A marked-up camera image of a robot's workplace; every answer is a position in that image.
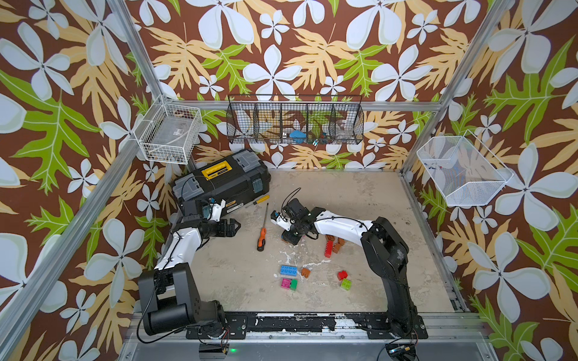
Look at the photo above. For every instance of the orange black handled screwdriver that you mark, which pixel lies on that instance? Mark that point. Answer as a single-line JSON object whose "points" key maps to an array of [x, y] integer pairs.
{"points": [[262, 237]]}

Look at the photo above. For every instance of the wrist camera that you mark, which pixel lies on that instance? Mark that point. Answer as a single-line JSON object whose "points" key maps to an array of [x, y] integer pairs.
{"points": [[280, 220], [212, 211]]}

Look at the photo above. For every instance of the black deli toolbox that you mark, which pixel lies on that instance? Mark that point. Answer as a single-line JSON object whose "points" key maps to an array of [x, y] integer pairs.
{"points": [[238, 179]]}

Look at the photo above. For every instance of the white wire basket left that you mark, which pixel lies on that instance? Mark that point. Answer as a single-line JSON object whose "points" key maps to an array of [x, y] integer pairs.
{"points": [[168, 132]]}

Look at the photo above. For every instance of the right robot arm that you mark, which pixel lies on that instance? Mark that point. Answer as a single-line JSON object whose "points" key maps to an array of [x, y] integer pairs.
{"points": [[385, 251]]}

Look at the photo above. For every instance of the small yellow handled screwdriver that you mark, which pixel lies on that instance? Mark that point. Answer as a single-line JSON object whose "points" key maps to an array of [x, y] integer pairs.
{"points": [[259, 200]]}

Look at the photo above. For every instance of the lime green lego brick front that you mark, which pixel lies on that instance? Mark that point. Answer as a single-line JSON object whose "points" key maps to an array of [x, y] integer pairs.
{"points": [[346, 284]]}

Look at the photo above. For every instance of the red long lego brick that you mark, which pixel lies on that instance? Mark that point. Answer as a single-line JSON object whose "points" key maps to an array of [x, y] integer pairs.
{"points": [[328, 249]]}

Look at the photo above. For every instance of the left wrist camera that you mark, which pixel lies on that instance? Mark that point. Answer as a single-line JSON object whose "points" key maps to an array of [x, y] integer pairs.
{"points": [[212, 211]]}

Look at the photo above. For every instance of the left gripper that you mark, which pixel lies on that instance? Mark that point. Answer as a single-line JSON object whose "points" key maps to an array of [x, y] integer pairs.
{"points": [[230, 232]]}

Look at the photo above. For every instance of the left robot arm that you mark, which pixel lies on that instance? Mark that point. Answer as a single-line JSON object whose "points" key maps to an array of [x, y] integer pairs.
{"points": [[170, 300]]}

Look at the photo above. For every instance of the black wire basket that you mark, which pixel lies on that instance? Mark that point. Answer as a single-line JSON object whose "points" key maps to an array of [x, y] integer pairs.
{"points": [[271, 118]]}

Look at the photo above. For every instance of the white wire basket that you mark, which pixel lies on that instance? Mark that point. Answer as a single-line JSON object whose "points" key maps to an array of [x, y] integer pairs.
{"points": [[464, 169], [168, 132]]}

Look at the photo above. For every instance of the red square lego brick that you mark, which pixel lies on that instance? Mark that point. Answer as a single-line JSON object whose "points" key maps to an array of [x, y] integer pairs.
{"points": [[342, 275]]}

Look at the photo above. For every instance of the blue object in basket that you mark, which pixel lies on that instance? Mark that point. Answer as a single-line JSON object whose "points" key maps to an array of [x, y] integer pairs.
{"points": [[298, 137]]}

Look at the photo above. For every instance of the magenta lego brick front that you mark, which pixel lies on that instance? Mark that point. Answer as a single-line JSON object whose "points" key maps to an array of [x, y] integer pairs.
{"points": [[286, 283]]}

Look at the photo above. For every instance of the light blue long lego brick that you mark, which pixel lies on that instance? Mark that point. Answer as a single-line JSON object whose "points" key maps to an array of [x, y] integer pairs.
{"points": [[290, 271]]}

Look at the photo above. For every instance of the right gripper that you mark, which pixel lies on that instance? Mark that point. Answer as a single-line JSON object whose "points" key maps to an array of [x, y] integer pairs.
{"points": [[286, 237]]}

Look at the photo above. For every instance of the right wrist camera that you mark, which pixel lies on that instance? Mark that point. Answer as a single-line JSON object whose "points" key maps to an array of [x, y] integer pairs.
{"points": [[280, 220]]}

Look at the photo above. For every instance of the white wire basket right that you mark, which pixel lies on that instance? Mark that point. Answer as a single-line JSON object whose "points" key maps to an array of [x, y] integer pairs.
{"points": [[464, 169]]}

